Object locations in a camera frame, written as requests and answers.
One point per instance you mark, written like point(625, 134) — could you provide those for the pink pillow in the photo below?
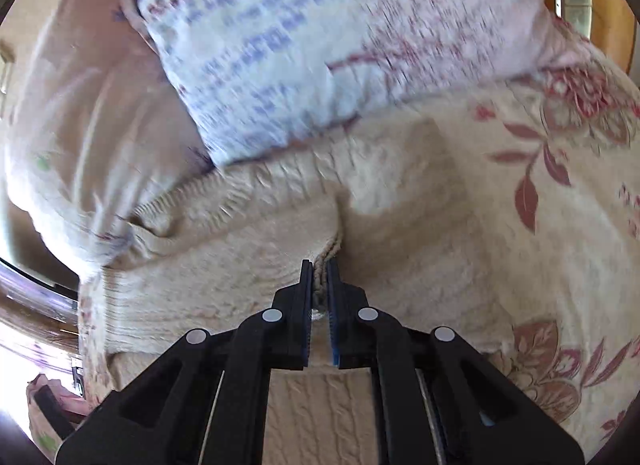
point(90, 120)

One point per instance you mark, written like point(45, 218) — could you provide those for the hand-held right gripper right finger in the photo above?
point(333, 315)

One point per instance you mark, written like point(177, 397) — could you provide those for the tree print pillow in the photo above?
point(325, 45)

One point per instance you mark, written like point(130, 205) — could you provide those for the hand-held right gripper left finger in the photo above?
point(308, 315)

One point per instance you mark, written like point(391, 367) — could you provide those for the floral quilt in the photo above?
point(550, 255)

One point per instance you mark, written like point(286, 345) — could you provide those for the wooden bed headboard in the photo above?
point(607, 10)

